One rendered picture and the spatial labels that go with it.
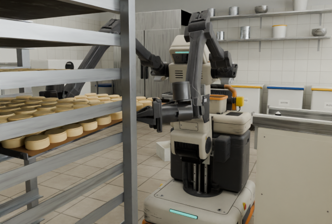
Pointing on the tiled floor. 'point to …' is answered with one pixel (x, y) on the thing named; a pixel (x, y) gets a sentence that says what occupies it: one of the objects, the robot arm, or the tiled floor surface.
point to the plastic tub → (163, 150)
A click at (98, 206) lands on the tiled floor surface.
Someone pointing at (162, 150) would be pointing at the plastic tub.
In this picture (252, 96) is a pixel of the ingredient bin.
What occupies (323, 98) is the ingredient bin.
